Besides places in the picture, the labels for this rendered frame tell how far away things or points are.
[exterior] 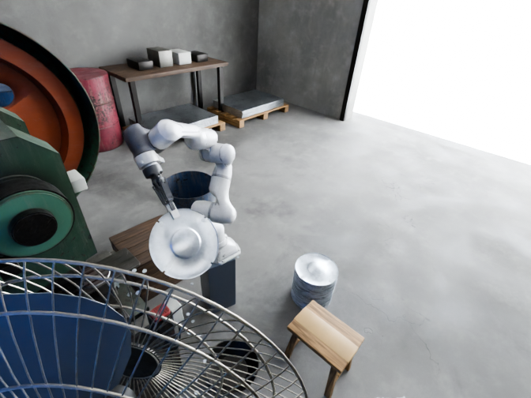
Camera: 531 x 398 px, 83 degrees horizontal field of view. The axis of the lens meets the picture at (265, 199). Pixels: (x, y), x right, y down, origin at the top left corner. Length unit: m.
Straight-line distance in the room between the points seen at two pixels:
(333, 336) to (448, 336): 0.95
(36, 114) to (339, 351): 1.73
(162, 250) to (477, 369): 1.98
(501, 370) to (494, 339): 0.22
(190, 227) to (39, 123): 0.73
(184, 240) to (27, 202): 0.61
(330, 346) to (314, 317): 0.17
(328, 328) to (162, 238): 1.02
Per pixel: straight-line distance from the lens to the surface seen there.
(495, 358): 2.57
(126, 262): 1.51
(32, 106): 1.52
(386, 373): 2.16
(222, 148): 1.60
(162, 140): 1.32
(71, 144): 1.56
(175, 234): 1.28
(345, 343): 1.78
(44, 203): 0.88
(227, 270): 1.92
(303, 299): 2.16
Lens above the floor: 1.82
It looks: 35 degrees down
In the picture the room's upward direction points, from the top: 4 degrees clockwise
